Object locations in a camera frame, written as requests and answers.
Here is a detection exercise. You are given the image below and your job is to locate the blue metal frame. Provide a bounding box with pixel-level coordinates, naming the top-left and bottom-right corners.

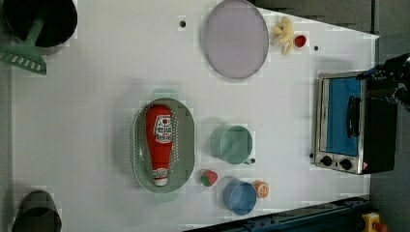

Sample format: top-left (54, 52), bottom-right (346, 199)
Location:
top-left (185, 197), bottom-right (372, 232)

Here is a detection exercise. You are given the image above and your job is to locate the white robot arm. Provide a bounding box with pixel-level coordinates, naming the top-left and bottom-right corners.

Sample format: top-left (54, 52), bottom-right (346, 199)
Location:
top-left (356, 53), bottom-right (410, 110)

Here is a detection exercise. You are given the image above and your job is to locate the small dark cup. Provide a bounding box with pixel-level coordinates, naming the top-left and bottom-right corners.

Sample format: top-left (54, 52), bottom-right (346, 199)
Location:
top-left (12, 190), bottom-right (62, 232)

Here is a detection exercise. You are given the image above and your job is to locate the toy orange slice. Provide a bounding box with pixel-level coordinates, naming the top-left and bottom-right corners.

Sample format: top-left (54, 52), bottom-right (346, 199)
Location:
top-left (253, 180), bottom-right (270, 198)

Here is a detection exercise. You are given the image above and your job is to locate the red plush ketchup bottle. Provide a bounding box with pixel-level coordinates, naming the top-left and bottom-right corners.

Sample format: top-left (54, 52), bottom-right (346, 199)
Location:
top-left (146, 104), bottom-right (173, 187)

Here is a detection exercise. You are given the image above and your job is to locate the toy peeled banana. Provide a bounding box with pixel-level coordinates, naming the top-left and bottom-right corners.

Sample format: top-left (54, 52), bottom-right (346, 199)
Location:
top-left (271, 16), bottom-right (294, 55)

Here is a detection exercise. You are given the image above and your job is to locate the large black utensil holder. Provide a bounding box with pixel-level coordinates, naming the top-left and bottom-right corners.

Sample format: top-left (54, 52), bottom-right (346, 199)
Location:
top-left (2, 0), bottom-right (78, 54)

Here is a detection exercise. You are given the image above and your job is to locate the green mug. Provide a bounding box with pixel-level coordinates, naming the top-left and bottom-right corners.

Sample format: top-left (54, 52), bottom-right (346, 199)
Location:
top-left (210, 125), bottom-right (255, 164)

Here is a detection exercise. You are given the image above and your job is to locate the silver black toaster oven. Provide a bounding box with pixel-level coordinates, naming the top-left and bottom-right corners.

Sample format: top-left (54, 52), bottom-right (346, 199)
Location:
top-left (313, 72), bottom-right (397, 175)

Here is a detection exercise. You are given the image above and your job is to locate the yellow red clamp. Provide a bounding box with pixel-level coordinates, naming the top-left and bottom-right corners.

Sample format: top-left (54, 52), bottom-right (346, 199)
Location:
top-left (362, 213), bottom-right (390, 232)

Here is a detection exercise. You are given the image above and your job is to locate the small red toy strawberry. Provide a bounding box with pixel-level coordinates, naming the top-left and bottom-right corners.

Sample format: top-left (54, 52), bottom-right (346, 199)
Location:
top-left (294, 35), bottom-right (307, 47)

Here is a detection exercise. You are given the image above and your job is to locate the green slotted spatula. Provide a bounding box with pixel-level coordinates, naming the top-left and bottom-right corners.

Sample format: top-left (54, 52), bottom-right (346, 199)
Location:
top-left (1, 17), bottom-right (46, 75)

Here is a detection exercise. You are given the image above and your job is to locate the green oval strainer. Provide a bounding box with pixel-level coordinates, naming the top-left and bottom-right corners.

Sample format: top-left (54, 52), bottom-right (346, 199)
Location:
top-left (132, 89), bottom-right (195, 203)

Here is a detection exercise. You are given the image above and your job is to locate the blue cup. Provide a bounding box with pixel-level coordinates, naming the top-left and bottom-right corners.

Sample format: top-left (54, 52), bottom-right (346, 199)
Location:
top-left (223, 179), bottom-right (257, 216)

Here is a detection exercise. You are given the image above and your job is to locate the lavender round plate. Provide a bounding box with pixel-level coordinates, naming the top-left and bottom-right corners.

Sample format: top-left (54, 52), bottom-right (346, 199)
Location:
top-left (204, 0), bottom-right (269, 78)

